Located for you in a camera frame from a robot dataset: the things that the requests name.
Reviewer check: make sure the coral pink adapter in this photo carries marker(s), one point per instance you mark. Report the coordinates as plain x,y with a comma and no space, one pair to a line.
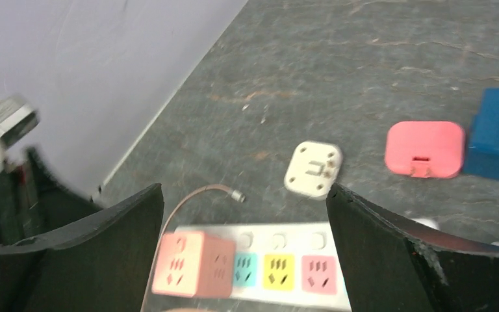
425,149

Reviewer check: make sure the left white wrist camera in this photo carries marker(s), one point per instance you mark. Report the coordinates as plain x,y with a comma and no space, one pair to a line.
17,118

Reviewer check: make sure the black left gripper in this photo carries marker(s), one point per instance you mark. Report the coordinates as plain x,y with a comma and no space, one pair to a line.
80,257

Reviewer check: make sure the light pink cube socket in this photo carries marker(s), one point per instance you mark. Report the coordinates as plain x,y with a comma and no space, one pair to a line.
194,264

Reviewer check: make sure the white adapter plug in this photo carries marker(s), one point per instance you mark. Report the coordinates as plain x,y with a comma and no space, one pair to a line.
313,169

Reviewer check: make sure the white dock with green inset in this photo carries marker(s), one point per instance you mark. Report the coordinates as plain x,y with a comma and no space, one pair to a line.
294,264

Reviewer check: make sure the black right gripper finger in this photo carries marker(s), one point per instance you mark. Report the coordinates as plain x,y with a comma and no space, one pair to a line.
392,263

